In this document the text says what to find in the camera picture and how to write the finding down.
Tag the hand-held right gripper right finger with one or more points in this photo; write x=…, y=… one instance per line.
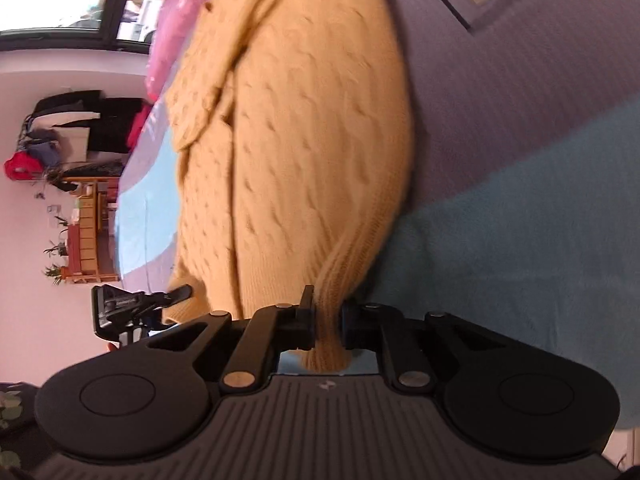
x=352, y=327

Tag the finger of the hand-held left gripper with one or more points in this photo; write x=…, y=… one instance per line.
x=172, y=294

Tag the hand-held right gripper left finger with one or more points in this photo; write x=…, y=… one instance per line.
x=300, y=325

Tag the pink clothes pile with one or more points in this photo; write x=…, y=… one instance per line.
x=137, y=125

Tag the hanging dark and white clothes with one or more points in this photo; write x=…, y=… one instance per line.
x=85, y=125

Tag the wooden rack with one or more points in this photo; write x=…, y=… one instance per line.
x=87, y=240

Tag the green potted plants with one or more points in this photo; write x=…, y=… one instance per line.
x=56, y=250

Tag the dark floral cloth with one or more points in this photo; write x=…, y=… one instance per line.
x=10, y=420

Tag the red bag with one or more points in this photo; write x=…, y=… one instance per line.
x=21, y=167

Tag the blue grey patterned blanket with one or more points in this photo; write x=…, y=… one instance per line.
x=500, y=185

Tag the black framed window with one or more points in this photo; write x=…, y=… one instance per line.
x=75, y=10

